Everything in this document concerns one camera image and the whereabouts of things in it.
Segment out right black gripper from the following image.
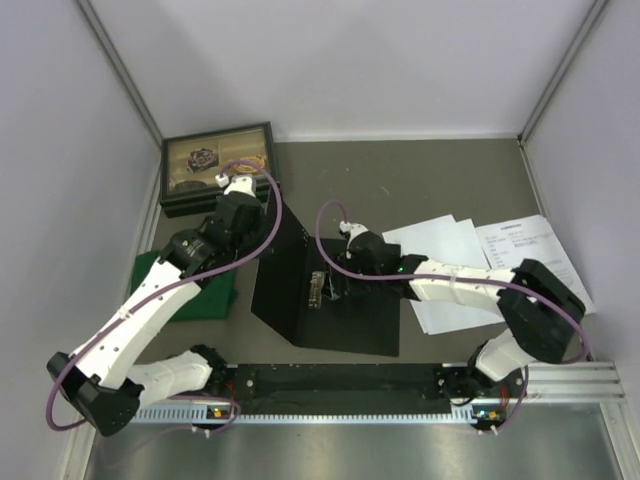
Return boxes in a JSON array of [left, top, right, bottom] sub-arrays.
[[323, 251, 384, 300]]

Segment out white folder black inside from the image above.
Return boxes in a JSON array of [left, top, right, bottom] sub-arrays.
[[251, 204, 400, 357]]

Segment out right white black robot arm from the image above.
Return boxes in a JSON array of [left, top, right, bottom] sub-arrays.
[[320, 222, 586, 396]]

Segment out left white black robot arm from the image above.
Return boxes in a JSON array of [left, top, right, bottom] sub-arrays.
[[45, 173, 277, 437]]

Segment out metal folder clip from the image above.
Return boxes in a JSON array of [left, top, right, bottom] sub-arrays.
[[308, 271, 325, 309]]

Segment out dark green glass-lid box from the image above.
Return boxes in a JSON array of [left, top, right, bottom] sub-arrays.
[[160, 122, 280, 218]]

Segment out green folded t-shirt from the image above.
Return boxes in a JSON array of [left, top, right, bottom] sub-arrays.
[[129, 250, 238, 323]]

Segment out blank white paper sheets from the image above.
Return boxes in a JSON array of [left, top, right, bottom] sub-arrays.
[[382, 215, 503, 335]]

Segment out printed white paper sheets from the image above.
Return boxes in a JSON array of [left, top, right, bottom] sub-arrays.
[[476, 215, 596, 315]]

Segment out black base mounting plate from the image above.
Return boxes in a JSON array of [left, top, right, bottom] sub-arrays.
[[169, 363, 530, 407]]

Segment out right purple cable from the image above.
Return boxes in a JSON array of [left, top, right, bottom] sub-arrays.
[[315, 200, 591, 436]]

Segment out purple cable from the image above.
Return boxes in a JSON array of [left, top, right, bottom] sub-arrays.
[[46, 158, 286, 436], [315, 200, 591, 436]]

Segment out grey slotted cable duct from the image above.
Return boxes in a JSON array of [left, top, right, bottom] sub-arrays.
[[129, 403, 504, 424]]

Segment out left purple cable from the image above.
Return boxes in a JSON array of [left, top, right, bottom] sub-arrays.
[[46, 158, 286, 436]]

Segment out aluminium rail frame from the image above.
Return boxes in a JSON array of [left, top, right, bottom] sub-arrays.
[[79, 360, 629, 407]]

